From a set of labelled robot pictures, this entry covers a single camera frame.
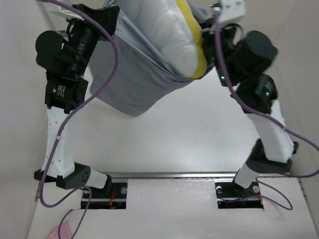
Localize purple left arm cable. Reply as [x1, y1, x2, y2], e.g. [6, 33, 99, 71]
[39, 0, 120, 239]

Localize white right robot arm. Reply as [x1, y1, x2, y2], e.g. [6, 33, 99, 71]
[220, 23, 299, 196]

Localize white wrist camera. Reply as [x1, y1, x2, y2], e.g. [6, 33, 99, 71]
[211, 0, 246, 25]
[43, 1, 84, 21]

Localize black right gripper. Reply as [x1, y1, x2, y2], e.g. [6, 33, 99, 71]
[203, 17, 241, 89]

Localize grey fabric pillowcase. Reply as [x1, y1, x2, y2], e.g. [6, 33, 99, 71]
[88, 0, 212, 117]

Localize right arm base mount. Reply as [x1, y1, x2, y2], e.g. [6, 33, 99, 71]
[214, 178, 264, 209]

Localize cream and yellow pillow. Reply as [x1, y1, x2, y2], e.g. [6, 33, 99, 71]
[129, 0, 207, 79]

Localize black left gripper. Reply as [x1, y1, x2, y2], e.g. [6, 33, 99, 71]
[63, 3, 119, 76]

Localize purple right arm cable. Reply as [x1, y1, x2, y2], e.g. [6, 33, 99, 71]
[214, 9, 319, 211]

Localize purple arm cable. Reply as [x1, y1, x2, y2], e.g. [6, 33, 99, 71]
[214, 9, 319, 211]
[39, 0, 120, 239]

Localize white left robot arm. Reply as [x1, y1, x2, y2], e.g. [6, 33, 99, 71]
[34, 4, 120, 198]

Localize pink plastic bag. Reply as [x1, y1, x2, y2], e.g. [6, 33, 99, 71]
[47, 221, 72, 239]

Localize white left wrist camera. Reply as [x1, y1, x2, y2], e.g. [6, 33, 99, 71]
[43, 1, 84, 21]

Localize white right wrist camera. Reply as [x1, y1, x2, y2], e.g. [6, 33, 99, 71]
[211, 0, 246, 25]

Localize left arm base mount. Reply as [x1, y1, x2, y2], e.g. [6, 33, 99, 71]
[80, 178, 128, 210]

